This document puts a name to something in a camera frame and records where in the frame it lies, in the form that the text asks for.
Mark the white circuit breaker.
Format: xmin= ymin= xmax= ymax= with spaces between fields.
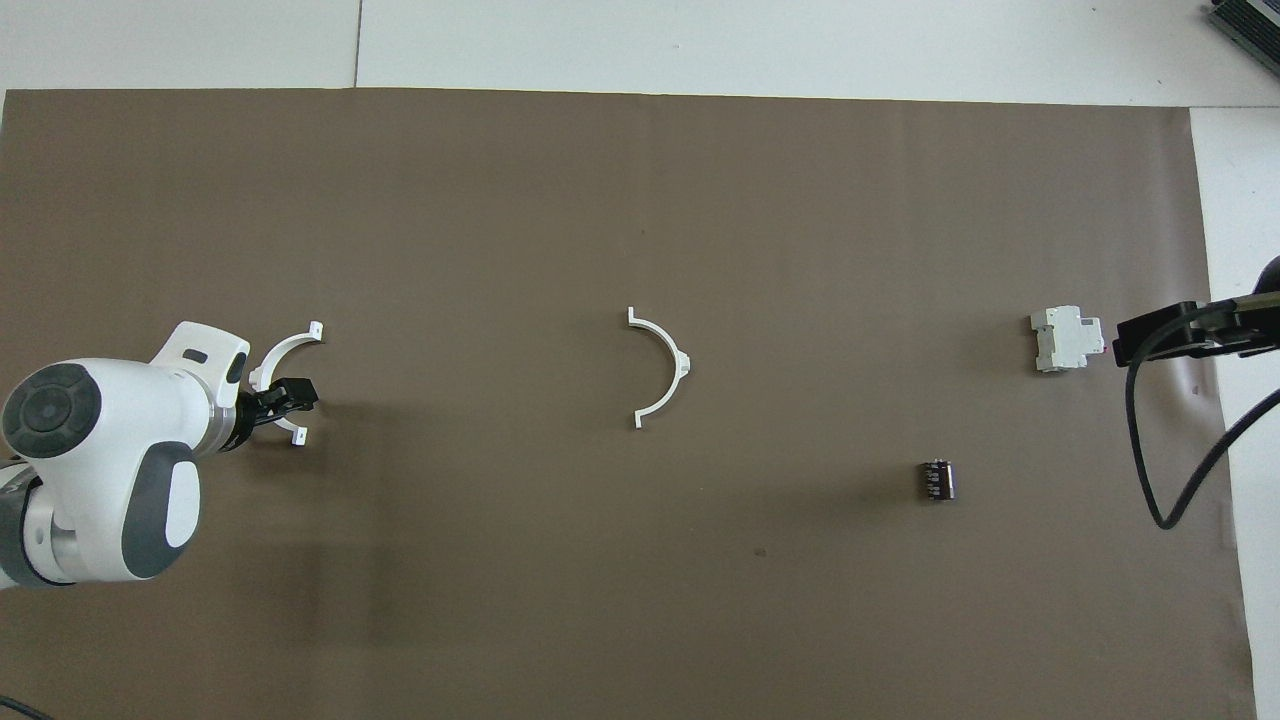
xmin=1030 ymin=305 xmax=1107 ymax=374

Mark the black ribbed device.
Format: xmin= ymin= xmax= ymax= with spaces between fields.
xmin=1205 ymin=0 xmax=1280 ymax=51

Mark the brown paper table mat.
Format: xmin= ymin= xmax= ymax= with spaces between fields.
xmin=0 ymin=88 xmax=1257 ymax=720

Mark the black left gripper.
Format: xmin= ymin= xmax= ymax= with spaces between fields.
xmin=215 ymin=377 xmax=319 ymax=453

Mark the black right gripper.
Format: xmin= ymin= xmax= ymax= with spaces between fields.
xmin=1113 ymin=255 xmax=1280 ymax=369

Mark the white half-ring pipe clamp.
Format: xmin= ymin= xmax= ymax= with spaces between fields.
xmin=627 ymin=306 xmax=693 ymax=430
xmin=248 ymin=320 xmax=325 ymax=447

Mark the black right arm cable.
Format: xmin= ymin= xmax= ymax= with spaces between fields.
xmin=1124 ymin=318 xmax=1280 ymax=533

